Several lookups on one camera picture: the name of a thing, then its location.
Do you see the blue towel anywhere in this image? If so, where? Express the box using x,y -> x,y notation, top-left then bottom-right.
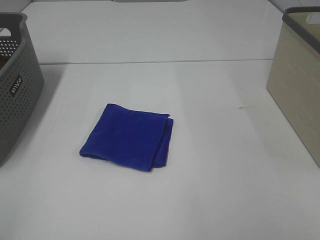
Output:
79,103 -> 174,172

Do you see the beige basket with grey rim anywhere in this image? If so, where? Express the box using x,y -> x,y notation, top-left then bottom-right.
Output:
266,6 -> 320,165

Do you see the grey perforated plastic basket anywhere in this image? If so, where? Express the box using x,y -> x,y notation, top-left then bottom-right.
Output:
0,12 -> 45,165

